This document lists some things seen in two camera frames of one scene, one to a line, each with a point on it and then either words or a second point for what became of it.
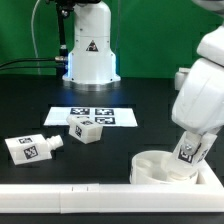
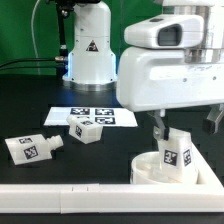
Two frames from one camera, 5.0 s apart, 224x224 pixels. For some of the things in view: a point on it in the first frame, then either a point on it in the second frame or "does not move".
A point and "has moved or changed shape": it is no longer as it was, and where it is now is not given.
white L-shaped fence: (115, 198) does not move
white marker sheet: (106, 116) does not move
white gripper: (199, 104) to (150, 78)
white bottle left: (32, 148) does not move
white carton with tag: (184, 165) has moved or changed shape
